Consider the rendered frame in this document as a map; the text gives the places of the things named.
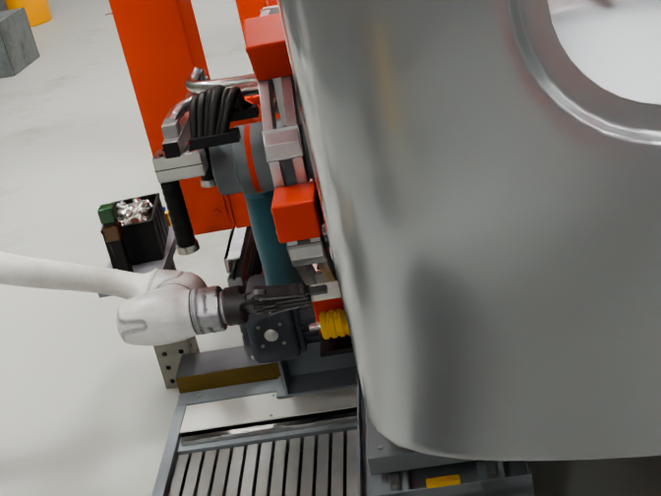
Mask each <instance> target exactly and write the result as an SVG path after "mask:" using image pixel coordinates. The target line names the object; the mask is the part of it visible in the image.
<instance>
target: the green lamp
mask: <svg viewBox="0 0 661 496"><path fill-rule="evenodd" d="M97 214H98V217H99V220H100V223H101V224H106V223H112V222H115V221H116V220H117V219H118V217H119V215H118V212H117V209H116V205H115V203H110V204H104V205H100V206H99V208H98V210H97Z"/></svg>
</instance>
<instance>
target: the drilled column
mask: <svg viewBox="0 0 661 496"><path fill-rule="evenodd" d="M169 270H174V271H177V270H176V267H175V263H174V260H173V259H172V262H171V265H170V268H169ZM153 348H154V352H155V355H156V358H157V361H158V365H159V368H160V371H161V374H162V377H163V381H164V384H165V387H166V389H172V388H178V386H177V382H176V379H175V377H176V374H177V370H178V367H179V363H180V360H181V356H182V355H184V354H191V353H197V352H200V349H199V346H198V342H197V339H196V336H194V337H191V338H189V339H187V340H185V341H179V342H174V343H169V344H162V345H154V346H153ZM171 379H173V383H172V382H171V381H170V380H171Z"/></svg>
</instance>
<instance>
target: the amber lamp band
mask: <svg viewBox="0 0 661 496"><path fill-rule="evenodd" d="M103 233H104V236H105V239H106V241H107V242H112V241H118V240H121V239H122V237H123V235H124V230H123V227H122V224H121V221H120V220H118V222H117V224H116V225H115V226H109V227H104V228H103Z"/></svg>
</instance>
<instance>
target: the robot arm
mask: <svg viewBox="0 0 661 496"><path fill-rule="evenodd" d="M0 283H1V284H8V285H14V286H23V287H33V288H45V289H58V290H70V291H81V292H93V293H102V294H108V295H113V296H117V297H121V298H124V299H127V300H126V301H124V302H123V303H121V304H120V305H119V306H118V308H117V313H116V326H117V330H118V333H119V335H120V337H121V338H122V340H123V341H124V342H125V343H128V344H133V345H144V346H151V345H162V344H169V343H174V342H179V341H185V340H187V339H189V338H191V337H194V336H198V335H205V334H210V333H216V332H222V331H225V330H226V329H227V326H237V325H243V324H246V323H247V322H248V316H249V314H251V313H252V314H258V315H261V314H265V313H267V316H271V315H274V314H277V313H280V312H285V311H289V310H293V309H297V308H302V307H306V306H310V305H312V302H315V301H321V300H327V299H333V298H339V297H341V295H340V290H339V286H338V281H337V280H336V281H330V282H324V283H318V284H311V285H305V283H304V282H300V283H289V284H278V285H266V286H263V285H255V286H253V290H252V291H250V292H246V293H245V291H244V289H243V287H242V286H241V285H235V286H229V287H225V288H224V289H222V288H221V287H220V286H219V285H213V286H207V285H206V283H205V282H204V280H203V279H202V278H200V277H199V276H198V275H196V274H194V273H191V272H183V271H174V270H163V269H154V270H153V271H151V272H149V273H146V274H138V273H132V272H126V271H120V270H114V269H108V268H102V267H95V266H88V265H81V264H74V263H67V262H60V261H53V260H46V259H39V258H33V257H27V256H21V255H15V254H11V253H6V252H2V251H0Z"/></svg>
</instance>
